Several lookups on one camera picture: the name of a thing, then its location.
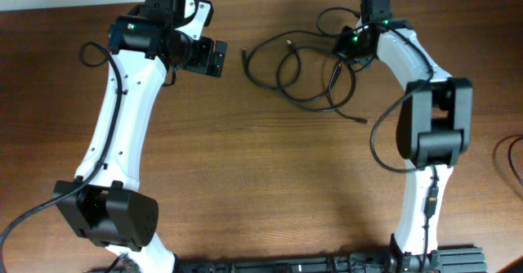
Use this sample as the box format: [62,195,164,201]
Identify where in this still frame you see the black USB cables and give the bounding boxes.
[241,29,369,125]

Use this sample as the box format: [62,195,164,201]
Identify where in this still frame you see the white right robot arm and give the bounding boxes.
[334,0,472,261]

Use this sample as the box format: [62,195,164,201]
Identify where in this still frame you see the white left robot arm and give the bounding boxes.
[53,0,227,272]

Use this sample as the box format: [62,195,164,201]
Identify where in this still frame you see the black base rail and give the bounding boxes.
[174,247,488,273]

